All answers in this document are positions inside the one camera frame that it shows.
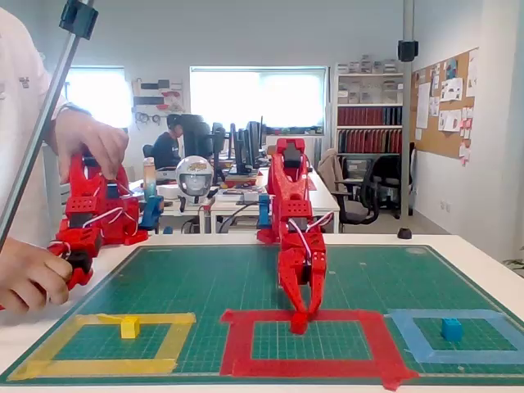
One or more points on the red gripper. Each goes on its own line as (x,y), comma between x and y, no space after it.
(295,275)

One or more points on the red leader arm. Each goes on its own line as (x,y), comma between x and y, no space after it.
(82,204)

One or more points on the red robot arm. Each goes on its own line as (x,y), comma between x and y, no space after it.
(286,184)

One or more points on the red tape square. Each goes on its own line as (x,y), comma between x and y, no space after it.
(348,364)

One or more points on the blue cube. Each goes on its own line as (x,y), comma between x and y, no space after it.
(451,331)

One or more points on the blue tape square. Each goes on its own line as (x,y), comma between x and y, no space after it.
(462,356)

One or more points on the yellow cube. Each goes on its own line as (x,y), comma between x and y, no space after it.
(130,327)

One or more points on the yellow tape square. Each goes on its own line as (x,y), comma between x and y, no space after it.
(102,367)

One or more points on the person's left hand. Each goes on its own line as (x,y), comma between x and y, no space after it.
(90,137)

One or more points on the person's right hand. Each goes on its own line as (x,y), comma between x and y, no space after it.
(28,274)

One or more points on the blue table clamp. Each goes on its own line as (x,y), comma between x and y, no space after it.
(264,213)
(151,213)

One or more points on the white desk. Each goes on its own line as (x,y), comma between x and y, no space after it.
(325,202)

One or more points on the green cutting mat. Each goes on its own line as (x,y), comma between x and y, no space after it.
(204,278)

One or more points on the black mesh office chair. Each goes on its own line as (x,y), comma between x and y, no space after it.
(368,196)

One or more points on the small black knob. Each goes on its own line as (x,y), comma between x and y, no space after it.
(405,233)

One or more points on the beige jacket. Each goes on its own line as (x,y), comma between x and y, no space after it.
(331,172)

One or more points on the black computer monitor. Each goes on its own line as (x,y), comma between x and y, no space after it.
(254,143)
(239,151)
(219,139)

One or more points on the white helmet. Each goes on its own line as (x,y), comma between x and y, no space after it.
(194,180)

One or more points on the white shelf with binders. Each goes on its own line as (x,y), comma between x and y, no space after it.
(368,118)

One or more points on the orange blue bottle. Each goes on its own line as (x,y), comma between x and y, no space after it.
(150,180)

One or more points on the upright metal pole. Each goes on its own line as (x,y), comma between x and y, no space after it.
(408,123)

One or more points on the large bright window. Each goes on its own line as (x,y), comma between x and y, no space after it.
(258,98)

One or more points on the cork notice board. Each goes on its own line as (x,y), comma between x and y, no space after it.
(434,139)

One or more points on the seated person dark shirt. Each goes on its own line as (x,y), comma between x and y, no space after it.
(165,149)

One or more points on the green plant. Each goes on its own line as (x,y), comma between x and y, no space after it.
(516,264)

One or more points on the black pole clamp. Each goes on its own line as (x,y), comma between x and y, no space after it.
(78,18)
(408,51)

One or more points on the small bright window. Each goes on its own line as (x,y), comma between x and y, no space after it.
(98,98)

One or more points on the dark wristwatch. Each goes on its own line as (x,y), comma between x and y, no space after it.
(75,108)

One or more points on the slanted metal pole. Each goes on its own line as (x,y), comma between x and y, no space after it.
(43,123)

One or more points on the person's white shirt torso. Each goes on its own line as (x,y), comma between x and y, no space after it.
(16,123)

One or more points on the white wall socket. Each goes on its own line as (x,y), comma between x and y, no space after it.
(445,206)

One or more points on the wall tool pegboard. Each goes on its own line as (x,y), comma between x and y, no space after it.
(157,100)

